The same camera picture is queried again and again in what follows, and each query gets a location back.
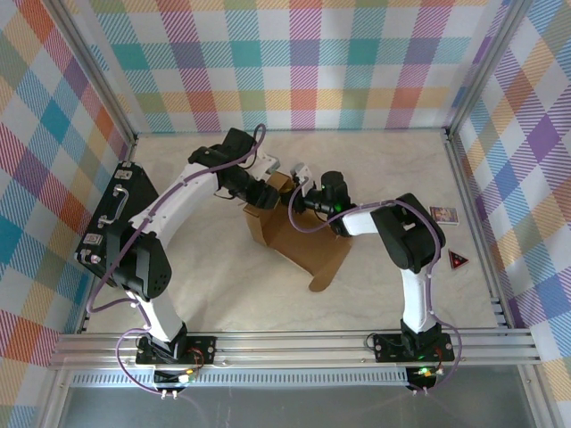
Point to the brown cardboard folding box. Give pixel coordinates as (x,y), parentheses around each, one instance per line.
(308,249)

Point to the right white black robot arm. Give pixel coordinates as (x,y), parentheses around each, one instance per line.
(410,236)

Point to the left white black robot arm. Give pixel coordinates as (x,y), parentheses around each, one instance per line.
(143,267)

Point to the small purple printed card box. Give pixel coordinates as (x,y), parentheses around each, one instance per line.
(444,216)

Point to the black red triangle sign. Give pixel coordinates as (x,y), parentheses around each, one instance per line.
(457,260)

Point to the black power connector block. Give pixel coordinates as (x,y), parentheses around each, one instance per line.
(421,379)
(169,379)

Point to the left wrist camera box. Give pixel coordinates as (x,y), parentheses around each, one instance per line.
(267,162)

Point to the aluminium frame rail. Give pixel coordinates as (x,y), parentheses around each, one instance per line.
(290,350)

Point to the left aluminium frame post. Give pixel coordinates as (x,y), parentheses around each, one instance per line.
(98,78)

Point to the aluminium frame post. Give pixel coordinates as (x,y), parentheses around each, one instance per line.
(98,78)
(487,67)

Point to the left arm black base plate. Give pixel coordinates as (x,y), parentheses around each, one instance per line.
(201,350)

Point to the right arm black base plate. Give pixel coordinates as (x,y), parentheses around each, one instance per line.
(388,348)

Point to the right aluminium frame post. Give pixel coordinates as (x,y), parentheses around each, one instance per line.
(487,67)

